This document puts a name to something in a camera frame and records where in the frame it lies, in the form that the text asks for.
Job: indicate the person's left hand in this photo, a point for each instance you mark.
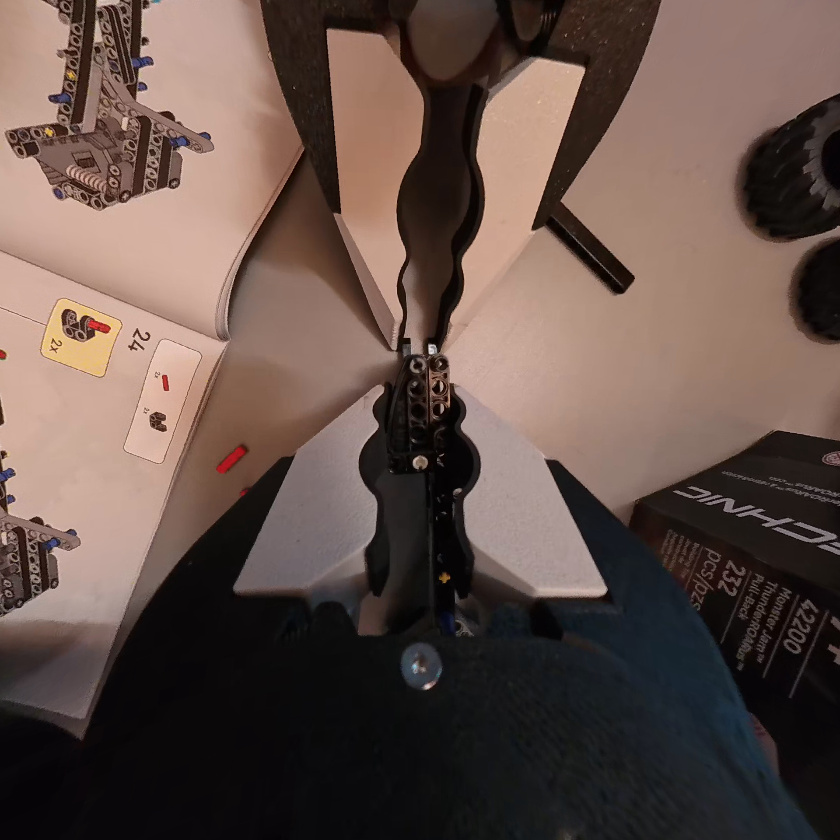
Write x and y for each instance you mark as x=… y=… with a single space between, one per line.
x=449 y=39

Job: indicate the black toy brick beam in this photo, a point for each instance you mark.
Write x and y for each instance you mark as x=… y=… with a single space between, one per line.
x=590 y=249

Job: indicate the building instruction booklet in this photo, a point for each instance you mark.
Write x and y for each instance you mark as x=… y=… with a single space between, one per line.
x=79 y=420

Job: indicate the black toy set box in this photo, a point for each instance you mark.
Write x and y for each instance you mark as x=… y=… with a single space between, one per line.
x=741 y=558

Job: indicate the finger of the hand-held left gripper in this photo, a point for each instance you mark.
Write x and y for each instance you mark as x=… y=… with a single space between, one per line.
x=525 y=144
x=367 y=131

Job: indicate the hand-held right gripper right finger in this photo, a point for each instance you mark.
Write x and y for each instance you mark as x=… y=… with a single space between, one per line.
x=531 y=525

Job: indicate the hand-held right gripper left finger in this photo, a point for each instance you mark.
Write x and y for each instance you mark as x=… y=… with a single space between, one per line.
x=308 y=525

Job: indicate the black toy tire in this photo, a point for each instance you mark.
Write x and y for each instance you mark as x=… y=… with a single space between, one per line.
x=797 y=170
x=823 y=289

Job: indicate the black toy brick assembly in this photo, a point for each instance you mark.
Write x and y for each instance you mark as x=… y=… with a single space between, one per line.
x=420 y=407

